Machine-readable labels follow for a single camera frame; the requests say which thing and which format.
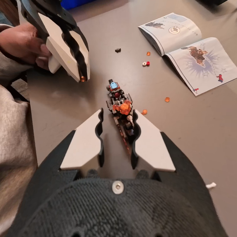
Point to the black red lego motorcycle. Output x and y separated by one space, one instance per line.
118 96

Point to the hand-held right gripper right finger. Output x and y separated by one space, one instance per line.
153 148

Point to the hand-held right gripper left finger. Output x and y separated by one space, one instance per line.
83 148

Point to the person's left forearm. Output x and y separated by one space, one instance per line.
14 66

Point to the person's left hand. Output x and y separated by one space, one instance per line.
18 42

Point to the lego instruction booklet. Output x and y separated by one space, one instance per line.
185 55

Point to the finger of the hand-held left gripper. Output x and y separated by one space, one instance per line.
81 46
55 46

